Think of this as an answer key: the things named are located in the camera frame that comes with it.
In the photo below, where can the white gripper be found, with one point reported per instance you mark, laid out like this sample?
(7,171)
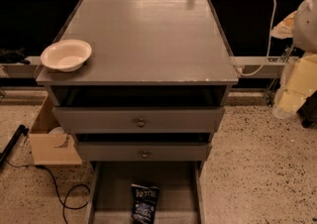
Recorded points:
(306,28)

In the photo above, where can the blue chip bag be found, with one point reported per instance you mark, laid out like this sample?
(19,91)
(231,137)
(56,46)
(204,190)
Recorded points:
(145,200)

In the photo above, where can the grey drawer cabinet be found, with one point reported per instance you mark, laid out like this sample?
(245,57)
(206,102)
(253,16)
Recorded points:
(145,43)

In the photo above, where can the round top drawer knob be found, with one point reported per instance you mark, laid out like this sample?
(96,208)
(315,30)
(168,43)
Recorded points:
(141,123)

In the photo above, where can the round drawer knob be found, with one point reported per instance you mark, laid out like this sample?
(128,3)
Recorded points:
(145,154)
(141,123)

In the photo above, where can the round middle drawer knob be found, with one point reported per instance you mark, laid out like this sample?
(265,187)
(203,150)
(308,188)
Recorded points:
(145,154)

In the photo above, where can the grey bottom drawer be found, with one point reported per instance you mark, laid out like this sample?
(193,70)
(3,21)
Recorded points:
(179,197)

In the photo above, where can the grey drawer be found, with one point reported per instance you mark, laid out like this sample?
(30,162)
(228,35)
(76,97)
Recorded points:
(179,197)
(173,147)
(165,109)

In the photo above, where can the grey middle drawer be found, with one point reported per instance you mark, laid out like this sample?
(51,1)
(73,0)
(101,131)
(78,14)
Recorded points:
(173,147)

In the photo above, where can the grey top drawer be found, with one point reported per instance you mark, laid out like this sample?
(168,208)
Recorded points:
(165,109)

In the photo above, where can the dark cart at right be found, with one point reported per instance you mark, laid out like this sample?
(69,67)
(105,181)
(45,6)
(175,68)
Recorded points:
(308,111)

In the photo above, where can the white bowl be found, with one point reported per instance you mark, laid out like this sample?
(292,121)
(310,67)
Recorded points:
(66,55)

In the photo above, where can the cardboard box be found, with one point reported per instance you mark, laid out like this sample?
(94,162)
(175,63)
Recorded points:
(50,144)

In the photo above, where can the black bar on floor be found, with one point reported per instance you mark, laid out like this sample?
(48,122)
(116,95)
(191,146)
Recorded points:
(21,130)

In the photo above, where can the black object on rail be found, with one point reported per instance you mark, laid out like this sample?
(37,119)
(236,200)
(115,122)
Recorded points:
(13,56)

